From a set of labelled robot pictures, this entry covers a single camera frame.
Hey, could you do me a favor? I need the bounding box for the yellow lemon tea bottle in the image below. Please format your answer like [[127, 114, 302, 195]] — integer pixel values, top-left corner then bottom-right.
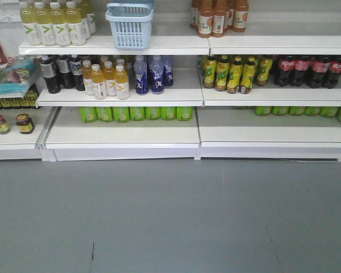
[[227, 55, 243, 94], [240, 56, 256, 94], [203, 55, 217, 88], [215, 55, 230, 91]]

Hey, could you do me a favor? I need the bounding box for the orange juice glass bottle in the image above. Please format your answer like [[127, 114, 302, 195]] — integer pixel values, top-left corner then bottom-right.
[[211, 0, 227, 38], [232, 0, 249, 32], [198, 0, 213, 38]]

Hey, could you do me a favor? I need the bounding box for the dark drink bottle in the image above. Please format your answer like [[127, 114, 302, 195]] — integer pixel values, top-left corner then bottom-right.
[[40, 55, 61, 94], [70, 55, 85, 91], [58, 55, 75, 89]]

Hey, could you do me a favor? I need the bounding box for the orange vitamin drink bottle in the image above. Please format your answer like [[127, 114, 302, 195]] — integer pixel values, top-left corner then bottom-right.
[[90, 64, 107, 100], [115, 64, 130, 100], [102, 61, 117, 96]]

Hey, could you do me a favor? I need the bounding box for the pale green drink bottle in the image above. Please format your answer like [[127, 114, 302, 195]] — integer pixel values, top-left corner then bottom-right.
[[35, 1, 56, 46], [50, 2, 71, 47], [65, 1, 86, 46], [19, 1, 42, 46]]

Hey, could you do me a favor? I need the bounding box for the light blue plastic basket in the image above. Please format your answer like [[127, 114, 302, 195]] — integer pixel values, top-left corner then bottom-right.
[[105, 1, 154, 50]]

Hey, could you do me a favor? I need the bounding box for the blue sports drink bottle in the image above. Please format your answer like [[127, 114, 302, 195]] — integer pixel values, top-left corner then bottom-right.
[[150, 55, 164, 94], [161, 55, 173, 88], [134, 55, 148, 95]]

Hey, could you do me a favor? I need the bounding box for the white metal shelf unit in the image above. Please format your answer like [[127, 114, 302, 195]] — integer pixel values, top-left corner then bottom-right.
[[0, 1, 341, 162]]

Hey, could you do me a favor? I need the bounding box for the plastic cola bottle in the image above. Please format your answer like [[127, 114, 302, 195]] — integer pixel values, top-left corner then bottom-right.
[[274, 55, 296, 87], [290, 55, 312, 86], [323, 55, 341, 89], [307, 55, 331, 89]]

